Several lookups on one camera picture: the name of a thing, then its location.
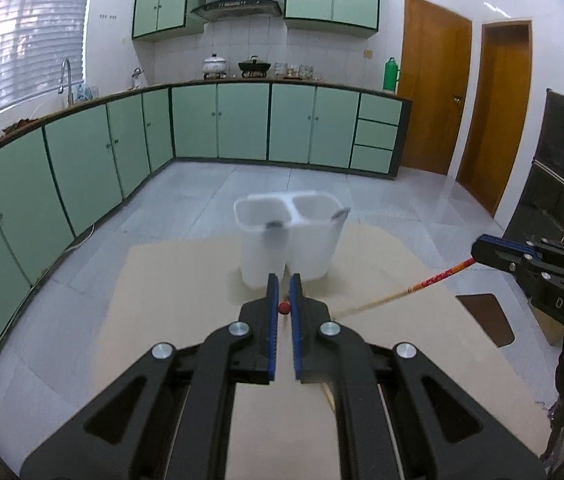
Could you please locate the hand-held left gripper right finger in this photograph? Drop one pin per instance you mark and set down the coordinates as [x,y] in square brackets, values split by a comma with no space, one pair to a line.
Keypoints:
[296,330]

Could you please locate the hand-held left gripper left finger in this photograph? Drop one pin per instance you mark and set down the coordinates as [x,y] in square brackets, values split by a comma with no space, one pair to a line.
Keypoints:
[273,320]

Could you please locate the red patterned chopstick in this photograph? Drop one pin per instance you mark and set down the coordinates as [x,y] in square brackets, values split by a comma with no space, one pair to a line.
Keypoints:
[284,307]
[427,282]

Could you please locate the white two-compartment utensil holder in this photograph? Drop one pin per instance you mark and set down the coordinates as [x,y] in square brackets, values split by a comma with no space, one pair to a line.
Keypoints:
[307,245]

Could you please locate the dark brown flat panel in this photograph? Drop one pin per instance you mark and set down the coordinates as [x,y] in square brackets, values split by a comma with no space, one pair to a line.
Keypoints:
[487,317]

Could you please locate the beige table cover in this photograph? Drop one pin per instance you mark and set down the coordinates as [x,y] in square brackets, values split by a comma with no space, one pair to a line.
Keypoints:
[186,285]

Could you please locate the plain wooden door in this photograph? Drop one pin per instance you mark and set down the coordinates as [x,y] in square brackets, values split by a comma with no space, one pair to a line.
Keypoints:
[502,120]

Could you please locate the green cabinet drawer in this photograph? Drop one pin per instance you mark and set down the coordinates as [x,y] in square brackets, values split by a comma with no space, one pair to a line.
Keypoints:
[379,109]
[372,159]
[376,135]

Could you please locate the green base cabinet run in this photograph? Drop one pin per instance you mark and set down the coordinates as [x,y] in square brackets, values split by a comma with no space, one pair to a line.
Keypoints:
[242,120]

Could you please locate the green thermos flask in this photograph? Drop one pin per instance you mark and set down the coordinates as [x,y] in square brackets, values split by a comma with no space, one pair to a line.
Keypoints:
[390,75]

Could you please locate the gas stove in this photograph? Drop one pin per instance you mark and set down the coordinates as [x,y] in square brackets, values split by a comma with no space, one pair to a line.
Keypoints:
[234,76]

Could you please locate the glass jar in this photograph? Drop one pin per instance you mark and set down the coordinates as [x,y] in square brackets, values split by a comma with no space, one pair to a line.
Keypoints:
[306,71]

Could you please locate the black wok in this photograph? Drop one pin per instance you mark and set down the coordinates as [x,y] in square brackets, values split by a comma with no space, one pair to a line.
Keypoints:
[254,66]

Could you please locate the white cooking pot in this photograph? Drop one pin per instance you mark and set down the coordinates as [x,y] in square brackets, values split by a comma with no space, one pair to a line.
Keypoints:
[214,66]

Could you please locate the silver kettle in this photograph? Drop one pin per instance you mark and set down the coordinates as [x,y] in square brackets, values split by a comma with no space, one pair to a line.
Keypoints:
[137,80]

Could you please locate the black range hood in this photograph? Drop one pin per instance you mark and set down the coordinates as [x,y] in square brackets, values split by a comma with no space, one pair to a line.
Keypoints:
[237,9]

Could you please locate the metal sink faucet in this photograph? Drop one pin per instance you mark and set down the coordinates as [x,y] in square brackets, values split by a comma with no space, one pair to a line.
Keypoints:
[65,67]

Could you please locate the white window blind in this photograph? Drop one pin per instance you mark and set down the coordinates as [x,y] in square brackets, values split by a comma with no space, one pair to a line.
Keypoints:
[26,35]

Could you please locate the black folding frame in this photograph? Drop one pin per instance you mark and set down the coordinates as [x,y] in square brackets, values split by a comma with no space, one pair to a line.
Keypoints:
[557,160]

